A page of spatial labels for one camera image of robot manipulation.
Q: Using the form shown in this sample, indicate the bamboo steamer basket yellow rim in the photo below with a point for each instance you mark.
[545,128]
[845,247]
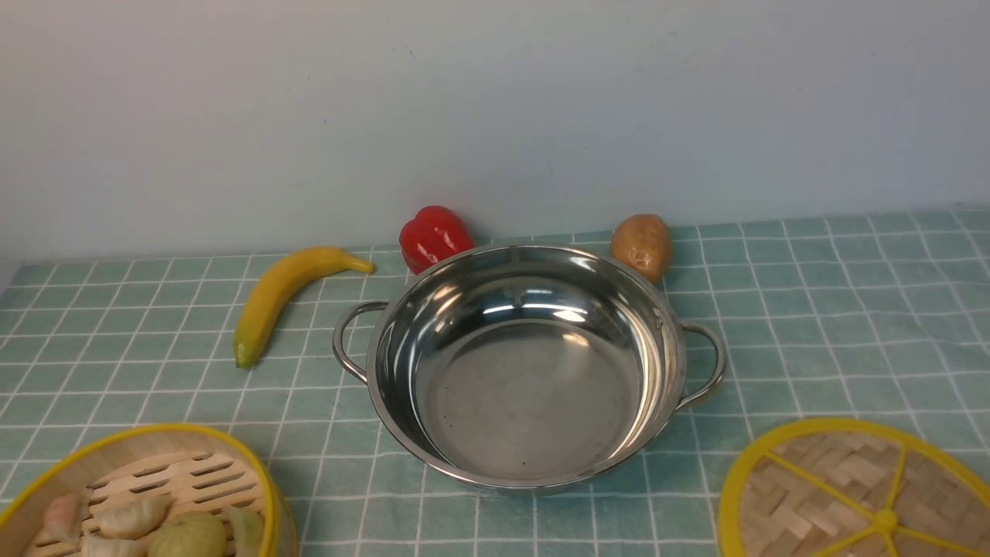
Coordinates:
[199,467]

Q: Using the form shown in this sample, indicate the woven bamboo steamer lid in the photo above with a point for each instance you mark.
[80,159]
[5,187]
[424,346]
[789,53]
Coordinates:
[847,487]

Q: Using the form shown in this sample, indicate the stainless steel pot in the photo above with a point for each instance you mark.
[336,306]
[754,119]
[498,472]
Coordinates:
[527,367]

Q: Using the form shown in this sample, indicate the red bell pepper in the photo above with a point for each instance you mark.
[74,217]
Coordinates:
[432,235]

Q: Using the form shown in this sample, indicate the brown potato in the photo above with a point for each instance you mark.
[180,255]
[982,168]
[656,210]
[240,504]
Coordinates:
[644,243]

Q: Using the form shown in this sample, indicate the yellow banana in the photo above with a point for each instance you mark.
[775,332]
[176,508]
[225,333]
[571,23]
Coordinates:
[276,287]

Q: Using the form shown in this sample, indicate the green-edged dumpling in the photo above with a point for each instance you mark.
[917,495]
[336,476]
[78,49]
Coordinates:
[247,528]

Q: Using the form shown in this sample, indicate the green checkered tablecloth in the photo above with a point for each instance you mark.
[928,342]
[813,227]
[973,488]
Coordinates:
[884,318]

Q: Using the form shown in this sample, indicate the white dumpling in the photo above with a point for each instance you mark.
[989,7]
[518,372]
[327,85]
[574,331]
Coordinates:
[133,520]

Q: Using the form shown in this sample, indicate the pink-tinted dumpling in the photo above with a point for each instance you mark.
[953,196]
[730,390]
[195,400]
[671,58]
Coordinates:
[64,515]

